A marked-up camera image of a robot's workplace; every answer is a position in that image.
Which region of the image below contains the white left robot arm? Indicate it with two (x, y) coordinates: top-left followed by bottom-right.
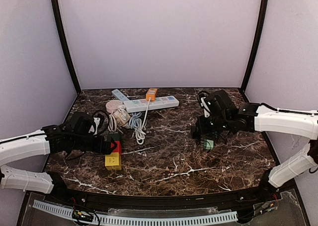
(0, 125), (117, 195)

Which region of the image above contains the white slotted cable duct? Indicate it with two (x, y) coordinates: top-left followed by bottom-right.
(32, 200), (238, 226)

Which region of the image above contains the red cube socket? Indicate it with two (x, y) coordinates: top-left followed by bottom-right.
(111, 141), (122, 155)

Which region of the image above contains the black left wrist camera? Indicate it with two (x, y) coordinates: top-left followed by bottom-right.
(68, 112), (95, 135)

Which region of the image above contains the pink round socket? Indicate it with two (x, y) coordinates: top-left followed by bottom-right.
(105, 99), (123, 113)

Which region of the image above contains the orange plug adapter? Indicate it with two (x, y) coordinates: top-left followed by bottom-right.
(146, 88), (158, 101)

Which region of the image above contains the dark green cube socket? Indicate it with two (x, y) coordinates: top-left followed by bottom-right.
(106, 132), (122, 143)

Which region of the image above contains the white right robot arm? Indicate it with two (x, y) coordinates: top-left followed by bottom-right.
(191, 103), (318, 189)

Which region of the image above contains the white coiled cable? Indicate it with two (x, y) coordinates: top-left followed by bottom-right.
(108, 99), (151, 145)

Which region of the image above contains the yellow cube socket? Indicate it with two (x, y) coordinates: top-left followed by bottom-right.
(105, 152), (122, 171)

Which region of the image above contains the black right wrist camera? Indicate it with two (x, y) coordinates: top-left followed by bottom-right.
(204, 90), (238, 116)

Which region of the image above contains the beige cube socket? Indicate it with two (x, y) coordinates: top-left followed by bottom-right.
(114, 109), (131, 127)

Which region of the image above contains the long white power strip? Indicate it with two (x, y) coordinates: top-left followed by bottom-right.
(124, 96), (179, 113)

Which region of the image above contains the small blue-white power strip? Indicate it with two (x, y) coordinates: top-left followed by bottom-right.
(111, 89), (129, 102)

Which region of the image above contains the black front rail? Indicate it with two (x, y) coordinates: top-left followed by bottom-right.
(47, 171), (274, 211)

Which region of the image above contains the grey-blue coiled cable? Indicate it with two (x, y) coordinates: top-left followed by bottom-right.
(125, 112), (142, 130)

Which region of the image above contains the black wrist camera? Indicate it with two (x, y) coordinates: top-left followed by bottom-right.
(204, 90), (238, 116)
(68, 112), (95, 135)

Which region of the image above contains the light green plug adapter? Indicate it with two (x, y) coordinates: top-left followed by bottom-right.
(203, 140), (214, 151)

